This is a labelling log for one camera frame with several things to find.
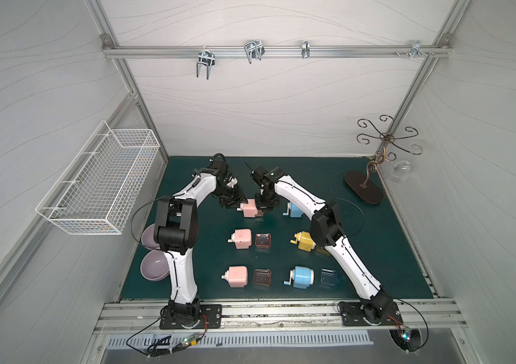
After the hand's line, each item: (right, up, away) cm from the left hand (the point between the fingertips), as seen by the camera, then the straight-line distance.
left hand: (246, 203), depth 94 cm
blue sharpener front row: (+20, -23, -19) cm, 36 cm away
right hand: (+6, -3, +5) cm, 9 cm away
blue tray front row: (+31, -26, -12) cm, 43 cm away
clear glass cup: (+62, +13, -6) cm, 64 cm away
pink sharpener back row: (+1, -3, -1) cm, 3 cm away
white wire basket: (-43, +7, -25) cm, 50 cm away
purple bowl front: (-32, -21, -13) cm, 41 cm away
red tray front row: (+7, -26, -12) cm, 29 cm away
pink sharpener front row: (-2, -23, -19) cm, 30 cm away
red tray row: (+7, -15, -3) cm, 17 cm away
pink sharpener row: (0, -12, -10) cm, 16 cm away
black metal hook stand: (+54, +9, +17) cm, 57 cm away
